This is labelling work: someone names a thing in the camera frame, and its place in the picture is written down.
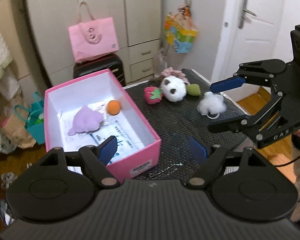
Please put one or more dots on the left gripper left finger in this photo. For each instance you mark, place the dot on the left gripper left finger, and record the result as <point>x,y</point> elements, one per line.
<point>106,150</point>

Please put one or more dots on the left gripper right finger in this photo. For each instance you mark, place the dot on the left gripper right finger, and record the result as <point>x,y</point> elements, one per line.
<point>199,150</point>

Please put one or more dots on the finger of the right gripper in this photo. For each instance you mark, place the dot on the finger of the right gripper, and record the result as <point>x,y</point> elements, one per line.
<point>237,124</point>
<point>227,84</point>

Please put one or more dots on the white mesh bath sponge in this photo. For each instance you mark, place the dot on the white mesh bath sponge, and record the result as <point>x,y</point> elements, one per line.
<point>212,105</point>

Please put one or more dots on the purple plush toy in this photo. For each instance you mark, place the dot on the purple plush toy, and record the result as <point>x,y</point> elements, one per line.
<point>86,120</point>

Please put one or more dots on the green plush ball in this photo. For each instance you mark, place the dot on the green plush ball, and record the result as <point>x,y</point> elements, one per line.
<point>193,90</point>

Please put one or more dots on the orange ball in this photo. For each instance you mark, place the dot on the orange ball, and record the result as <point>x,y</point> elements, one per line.
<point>113,107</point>

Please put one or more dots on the white panda plush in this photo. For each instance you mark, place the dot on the white panda plush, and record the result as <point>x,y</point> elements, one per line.
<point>173,88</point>

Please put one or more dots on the pink floral scrunchie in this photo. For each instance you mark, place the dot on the pink floral scrunchie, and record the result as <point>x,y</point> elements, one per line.
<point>177,73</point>

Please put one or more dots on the pink strawberry plush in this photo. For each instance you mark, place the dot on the pink strawberry plush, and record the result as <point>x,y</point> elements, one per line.
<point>152,95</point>

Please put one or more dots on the large blue tissue pack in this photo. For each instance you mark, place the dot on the large blue tissue pack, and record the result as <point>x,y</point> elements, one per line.
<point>128,142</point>

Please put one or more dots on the black dotted table mat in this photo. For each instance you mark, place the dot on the black dotted table mat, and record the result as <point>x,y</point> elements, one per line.
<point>176,123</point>

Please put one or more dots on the pink cardboard box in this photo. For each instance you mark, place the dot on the pink cardboard box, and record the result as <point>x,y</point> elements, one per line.
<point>62,102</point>

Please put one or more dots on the white door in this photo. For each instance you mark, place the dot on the white door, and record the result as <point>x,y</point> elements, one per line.
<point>250,29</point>

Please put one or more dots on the colourful hanging gift bag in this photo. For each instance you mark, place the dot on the colourful hanging gift bag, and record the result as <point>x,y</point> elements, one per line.
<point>180,31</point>

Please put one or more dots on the teal gift bag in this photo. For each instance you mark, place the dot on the teal gift bag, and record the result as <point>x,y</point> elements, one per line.
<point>33,117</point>

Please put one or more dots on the black suitcase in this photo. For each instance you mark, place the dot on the black suitcase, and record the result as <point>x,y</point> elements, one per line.
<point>110,61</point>

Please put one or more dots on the brown paper bag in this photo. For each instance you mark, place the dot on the brown paper bag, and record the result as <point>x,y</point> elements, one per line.
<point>13,127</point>

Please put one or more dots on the pink paper shopping bag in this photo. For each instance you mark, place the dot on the pink paper shopping bag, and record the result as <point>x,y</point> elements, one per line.
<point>92,39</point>

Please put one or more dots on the beige wardrobe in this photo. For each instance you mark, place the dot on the beige wardrobe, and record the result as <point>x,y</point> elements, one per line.
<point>137,24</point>

